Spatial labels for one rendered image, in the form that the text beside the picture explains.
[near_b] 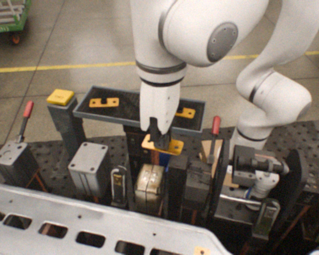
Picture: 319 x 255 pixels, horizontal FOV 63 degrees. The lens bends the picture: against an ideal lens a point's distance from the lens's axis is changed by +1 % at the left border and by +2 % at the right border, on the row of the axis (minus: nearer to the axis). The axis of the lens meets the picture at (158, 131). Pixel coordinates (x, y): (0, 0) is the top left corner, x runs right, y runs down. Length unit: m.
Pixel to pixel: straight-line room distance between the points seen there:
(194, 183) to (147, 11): 0.46
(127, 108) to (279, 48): 0.44
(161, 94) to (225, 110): 2.24
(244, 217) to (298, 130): 0.83
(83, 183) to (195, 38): 0.55
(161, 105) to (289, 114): 0.51
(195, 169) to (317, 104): 2.44
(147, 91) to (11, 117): 2.48
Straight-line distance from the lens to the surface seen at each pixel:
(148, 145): 0.54
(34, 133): 2.56
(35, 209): 0.80
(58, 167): 1.27
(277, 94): 0.84
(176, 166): 0.69
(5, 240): 0.79
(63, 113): 0.85
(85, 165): 0.70
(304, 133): 1.52
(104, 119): 0.74
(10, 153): 0.88
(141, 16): 0.36
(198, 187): 0.68
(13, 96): 3.11
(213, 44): 0.31
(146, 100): 0.41
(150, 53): 0.37
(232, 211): 0.79
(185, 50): 0.31
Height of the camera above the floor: 1.64
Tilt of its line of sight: 45 degrees down
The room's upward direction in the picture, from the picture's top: straight up
